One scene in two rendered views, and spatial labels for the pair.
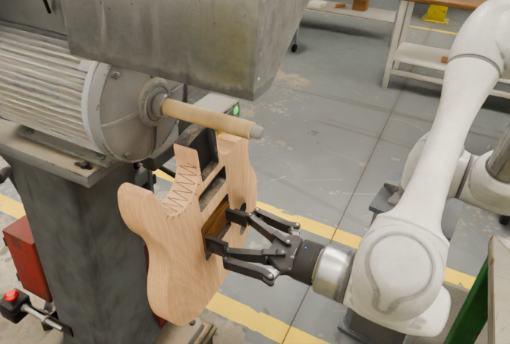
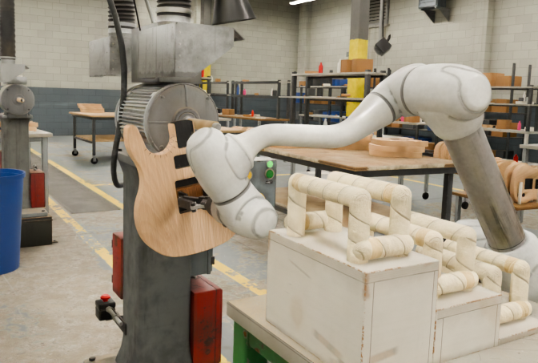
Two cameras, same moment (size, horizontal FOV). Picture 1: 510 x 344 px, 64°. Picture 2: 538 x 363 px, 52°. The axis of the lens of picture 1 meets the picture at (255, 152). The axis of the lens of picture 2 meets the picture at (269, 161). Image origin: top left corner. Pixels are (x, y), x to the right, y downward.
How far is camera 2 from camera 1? 121 cm
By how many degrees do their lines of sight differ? 41
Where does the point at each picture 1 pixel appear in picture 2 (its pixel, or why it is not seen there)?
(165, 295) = (138, 205)
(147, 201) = (132, 130)
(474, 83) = (363, 107)
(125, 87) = (166, 105)
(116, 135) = (155, 131)
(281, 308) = not seen: outside the picture
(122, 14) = (150, 51)
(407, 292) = (192, 146)
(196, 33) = (164, 51)
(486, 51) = (379, 89)
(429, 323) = (244, 215)
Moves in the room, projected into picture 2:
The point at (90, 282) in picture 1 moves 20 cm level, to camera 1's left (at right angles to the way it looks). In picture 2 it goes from (138, 264) to (101, 253)
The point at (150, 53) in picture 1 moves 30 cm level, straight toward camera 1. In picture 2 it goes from (154, 66) to (88, 58)
